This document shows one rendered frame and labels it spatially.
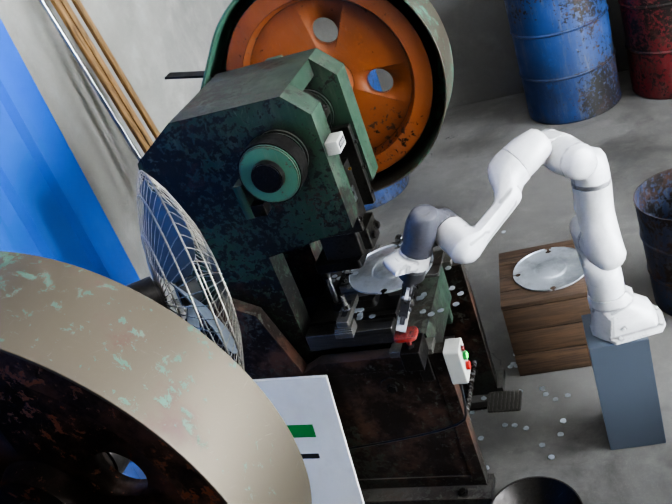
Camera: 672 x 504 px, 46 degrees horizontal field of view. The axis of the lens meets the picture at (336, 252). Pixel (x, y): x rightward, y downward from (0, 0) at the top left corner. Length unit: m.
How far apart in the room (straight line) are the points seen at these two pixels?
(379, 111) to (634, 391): 1.25
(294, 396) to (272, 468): 1.52
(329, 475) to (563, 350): 1.03
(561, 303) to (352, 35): 1.24
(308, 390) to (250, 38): 1.19
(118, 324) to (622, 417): 2.03
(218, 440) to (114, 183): 2.54
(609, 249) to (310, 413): 1.09
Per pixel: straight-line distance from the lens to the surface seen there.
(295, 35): 2.74
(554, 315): 3.07
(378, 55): 2.69
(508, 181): 2.15
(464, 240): 2.08
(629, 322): 2.60
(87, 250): 3.26
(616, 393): 2.74
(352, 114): 2.51
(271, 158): 2.15
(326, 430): 2.71
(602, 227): 2.39
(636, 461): 2.88
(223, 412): 1.11
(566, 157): 2.21
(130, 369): 1.06
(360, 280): 2.61
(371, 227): 2.54
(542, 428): 3.03
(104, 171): 3.50
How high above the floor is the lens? 2.11
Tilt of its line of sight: 28 degrees down
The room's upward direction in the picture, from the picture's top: 21 degrees counter-clockwise
